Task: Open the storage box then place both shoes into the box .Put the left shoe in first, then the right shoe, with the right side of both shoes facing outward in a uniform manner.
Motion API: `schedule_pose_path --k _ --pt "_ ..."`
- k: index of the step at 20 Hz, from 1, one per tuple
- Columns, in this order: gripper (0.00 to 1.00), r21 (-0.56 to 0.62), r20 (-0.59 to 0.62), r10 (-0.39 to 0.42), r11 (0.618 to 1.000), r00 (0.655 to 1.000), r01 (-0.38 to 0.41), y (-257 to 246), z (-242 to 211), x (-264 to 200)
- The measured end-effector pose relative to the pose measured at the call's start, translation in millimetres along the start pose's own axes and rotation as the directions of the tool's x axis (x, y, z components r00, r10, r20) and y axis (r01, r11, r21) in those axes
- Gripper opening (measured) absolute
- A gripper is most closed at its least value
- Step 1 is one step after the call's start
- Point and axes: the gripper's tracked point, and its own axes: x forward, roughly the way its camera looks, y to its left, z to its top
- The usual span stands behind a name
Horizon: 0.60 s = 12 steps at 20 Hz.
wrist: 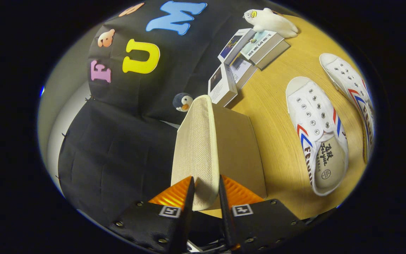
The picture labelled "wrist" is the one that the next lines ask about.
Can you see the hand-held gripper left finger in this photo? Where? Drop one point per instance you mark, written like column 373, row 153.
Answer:
column 188, row 211

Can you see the beige fabric storage box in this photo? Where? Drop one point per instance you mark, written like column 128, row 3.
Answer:
column 196, row 148

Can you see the black backdrop cloth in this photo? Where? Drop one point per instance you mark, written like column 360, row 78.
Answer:
column 118, row 148

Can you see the grey penguin plush toy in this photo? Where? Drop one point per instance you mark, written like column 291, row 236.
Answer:
column 182, row 102

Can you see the book with pale landscape cover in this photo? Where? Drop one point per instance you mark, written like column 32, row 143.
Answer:
column 263, row 42

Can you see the white book with text cover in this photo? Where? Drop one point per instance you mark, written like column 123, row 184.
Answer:
column 242, row 72

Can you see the white duck plush toy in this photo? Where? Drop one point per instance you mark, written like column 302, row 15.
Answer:
column 273, row 23

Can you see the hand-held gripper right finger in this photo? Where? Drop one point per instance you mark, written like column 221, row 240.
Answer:
column 224, row 211

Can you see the book with blue picture cover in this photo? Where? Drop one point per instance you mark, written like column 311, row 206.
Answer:
column 234, row 44

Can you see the white canvas shoe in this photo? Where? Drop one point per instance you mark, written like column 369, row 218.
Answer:
column 347, row 77
column 312, row 113

